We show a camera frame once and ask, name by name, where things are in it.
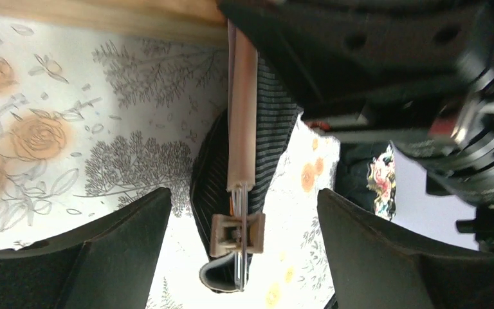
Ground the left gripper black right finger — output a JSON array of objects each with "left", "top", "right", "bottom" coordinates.
[{"left": 317, "top": 189, "right": 494, "bottom": 308}]

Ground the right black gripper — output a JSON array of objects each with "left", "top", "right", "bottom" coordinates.
[{"left": 302, "top": 79, "right": 494, "bottom": 253}]

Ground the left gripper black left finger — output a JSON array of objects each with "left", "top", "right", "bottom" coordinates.
[{"left": 0, "top": 188, "right": 172, "bottom": 308}]

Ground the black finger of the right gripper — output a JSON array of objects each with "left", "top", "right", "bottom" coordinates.
[{"left": 218, "top": 1, "right": 494, "bottom": 111}]

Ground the black underwear orange trim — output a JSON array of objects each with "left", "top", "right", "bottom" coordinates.
[{"left": 188, "top": 53, "right": 304, "bottom": 295}]

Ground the black floral garment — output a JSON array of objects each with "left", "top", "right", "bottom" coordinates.
[{"left": 334, "top": 142, "right": 396, "bottom": 221}]

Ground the wooden clothes rack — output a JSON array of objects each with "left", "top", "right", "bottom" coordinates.
[{"left": 0, "top": 0, "right": 228, "bottom": 47}]

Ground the floral patterned table mat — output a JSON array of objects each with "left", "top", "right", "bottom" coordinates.
[{"left": 0, "top": 17, "right": 339, "bottom": 308}]

